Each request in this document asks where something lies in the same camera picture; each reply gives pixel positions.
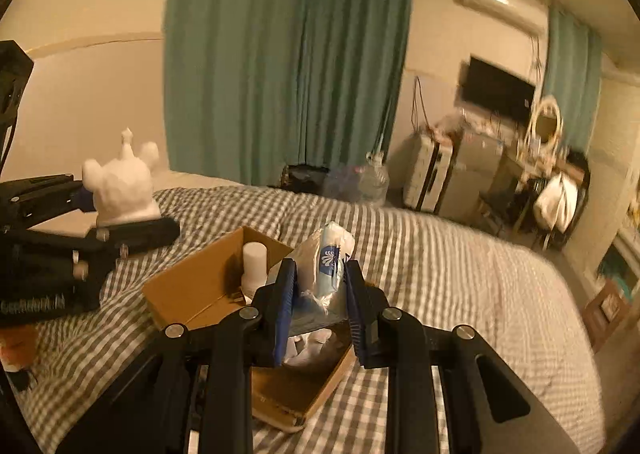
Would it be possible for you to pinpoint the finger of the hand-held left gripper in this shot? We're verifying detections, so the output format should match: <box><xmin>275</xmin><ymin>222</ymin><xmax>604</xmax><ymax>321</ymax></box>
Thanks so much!
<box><xmin>0</xmin><ymin>173</ymin><xmax>97</xmax><ymax>222</ymax></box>
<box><xmin>0</xmin><ymin>217</ymin><xmax>182</xmax><ymax>280</ymax></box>

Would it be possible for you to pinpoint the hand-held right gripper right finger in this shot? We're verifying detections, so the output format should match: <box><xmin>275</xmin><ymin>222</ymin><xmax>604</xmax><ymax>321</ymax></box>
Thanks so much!
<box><xmin>342</xmin><ymin>258</ymin><xmax>532</xmax><ymax>454</ymax></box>

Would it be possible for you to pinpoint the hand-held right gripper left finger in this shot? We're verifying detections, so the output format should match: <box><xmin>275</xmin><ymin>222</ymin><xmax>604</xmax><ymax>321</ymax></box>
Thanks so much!
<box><xmin>52</xmin><ymin>258</ymin><xmax>301</xmax><ymax>454</ymax></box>

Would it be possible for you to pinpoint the white plush toy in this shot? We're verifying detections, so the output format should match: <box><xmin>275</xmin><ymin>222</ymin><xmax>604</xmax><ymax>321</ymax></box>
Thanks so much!
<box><xmin>81</xmin><ymin>127</ymin><xmax>162</xmax><ymax>228</ymax></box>

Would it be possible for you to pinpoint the clear plastic packet blue label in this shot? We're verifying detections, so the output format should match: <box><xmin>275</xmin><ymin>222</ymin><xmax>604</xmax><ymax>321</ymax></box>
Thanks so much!
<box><xmin>294</xmin><ymin>221</ymin><xmax>359</xmax><ymax>326</ymax></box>

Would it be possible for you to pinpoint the brown cardboard box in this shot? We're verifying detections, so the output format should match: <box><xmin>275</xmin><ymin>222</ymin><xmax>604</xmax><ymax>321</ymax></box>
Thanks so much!
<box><xmin>142</xmin><ymin>226</ymin><xmax>359</xmax><ymax>435</ymax></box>

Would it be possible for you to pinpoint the person's left hand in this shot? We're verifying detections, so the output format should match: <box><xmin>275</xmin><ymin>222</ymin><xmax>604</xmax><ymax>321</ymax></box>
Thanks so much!
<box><xmin>0</xmin><ymin>327</ymin><xmax>40</xmax><ymax>372</ymax></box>

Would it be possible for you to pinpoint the crumpled white paper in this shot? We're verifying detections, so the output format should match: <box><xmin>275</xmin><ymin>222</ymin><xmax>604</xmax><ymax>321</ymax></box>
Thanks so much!
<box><xmin>284</xmin><ymin>327</ymin><xmax>337</xmax><ymax>366</ymax></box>

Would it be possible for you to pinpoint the white plastic bottle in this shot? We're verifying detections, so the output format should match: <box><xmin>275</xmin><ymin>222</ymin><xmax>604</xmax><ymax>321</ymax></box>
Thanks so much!
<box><xmin>241</xmin><ymin>242</ymin><xmax>271</xmax><ymax>296</ymax></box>

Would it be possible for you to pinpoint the grey checked blanket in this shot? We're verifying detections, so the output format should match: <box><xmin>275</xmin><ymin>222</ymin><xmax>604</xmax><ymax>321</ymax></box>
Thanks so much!
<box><xmin>9</xmin><ymin>184</ymin><xmax>607</xmax><ymax>454</ymax></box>

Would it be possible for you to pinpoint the dark bag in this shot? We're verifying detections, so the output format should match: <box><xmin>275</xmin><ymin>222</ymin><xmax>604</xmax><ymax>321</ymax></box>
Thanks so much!
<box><xmin>279</xmin><ymin>163</ymin><xmax>332</xmax><ymax>195</ymax></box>

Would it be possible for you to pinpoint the clear plastic bag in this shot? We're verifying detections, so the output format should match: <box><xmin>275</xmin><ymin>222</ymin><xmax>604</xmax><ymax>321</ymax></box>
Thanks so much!
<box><xmin>324</xmin><ymin>163</ymin><xmax>367</xmax><ymax>201</ymax></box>

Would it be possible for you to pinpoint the clear water jug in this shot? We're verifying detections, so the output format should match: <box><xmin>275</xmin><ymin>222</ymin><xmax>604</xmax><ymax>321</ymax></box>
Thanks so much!
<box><xmin>357</xmin><ymin>151</ymin><xmax>391</xmax><ymax>208</ymax></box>

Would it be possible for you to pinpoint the white suitcase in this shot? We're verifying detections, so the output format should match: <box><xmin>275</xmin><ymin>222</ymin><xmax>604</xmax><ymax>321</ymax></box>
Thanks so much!
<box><xmin>402</xmin><ymin>131</ymin><xmax>454</xmax><ymax>213</ymax></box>

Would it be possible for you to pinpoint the grey cabinet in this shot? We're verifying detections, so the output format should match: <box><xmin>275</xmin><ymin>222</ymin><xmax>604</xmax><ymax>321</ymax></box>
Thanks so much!
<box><xmin>439</xmin><ymin>126</ymin><xmax>507</xmax><ymax>231</ymax></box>

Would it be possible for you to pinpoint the white garment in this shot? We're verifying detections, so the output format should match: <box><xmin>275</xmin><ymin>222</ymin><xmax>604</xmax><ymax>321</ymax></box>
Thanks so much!
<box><xmin>534</xmin><ymin>173</ymin><xmax>582</xmax><ymax>231</ymax></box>

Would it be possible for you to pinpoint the dark chair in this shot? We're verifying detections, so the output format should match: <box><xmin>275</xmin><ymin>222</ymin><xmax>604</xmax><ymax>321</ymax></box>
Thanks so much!
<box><xmin>529</xmin><ymin>153</ymin><xmax>592</xmax><ymax>251</ymax></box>

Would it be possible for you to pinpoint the small brown cardboard carton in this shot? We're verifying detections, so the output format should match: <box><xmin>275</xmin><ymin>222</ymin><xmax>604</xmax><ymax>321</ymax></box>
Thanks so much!
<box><xmin>581</xmin><ymin>278</ymin><xmax>627</xmax><ymax>351</ymax></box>

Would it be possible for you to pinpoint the black television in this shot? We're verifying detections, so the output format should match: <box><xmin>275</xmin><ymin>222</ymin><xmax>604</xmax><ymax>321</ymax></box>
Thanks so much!
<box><xmin>457</xmin><ymin>55</ymin><xmax>537</xmax><ymax>125</ymax></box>

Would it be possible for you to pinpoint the round white-framed mirror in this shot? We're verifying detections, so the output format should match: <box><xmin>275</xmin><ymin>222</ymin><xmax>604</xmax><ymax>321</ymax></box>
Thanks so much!
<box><xmin>524</xmin><ymin>95</ymin><xmax>564</xmax><ymax>158</ymax></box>

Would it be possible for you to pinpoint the narrow green curtain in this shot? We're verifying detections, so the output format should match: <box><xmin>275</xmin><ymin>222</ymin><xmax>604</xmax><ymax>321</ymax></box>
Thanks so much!
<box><xmin>542</xmin><ymin>3</ymin><xmax>604</xmax><ymax>153</ymax></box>

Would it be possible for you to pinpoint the white air conditioner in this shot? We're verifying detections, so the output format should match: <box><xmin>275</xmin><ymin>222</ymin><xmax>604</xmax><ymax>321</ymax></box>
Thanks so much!
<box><xmin>452</xmin><ymin>0</ymin><xmax>549</xmax><ymax>36</ymax></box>

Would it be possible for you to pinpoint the hanging wall cable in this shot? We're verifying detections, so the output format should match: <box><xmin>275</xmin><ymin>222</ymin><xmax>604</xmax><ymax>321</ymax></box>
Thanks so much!
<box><xmin>411</xmin><ymin>76</ymin><xmax>427</xmax><ymax>131</ymax></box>

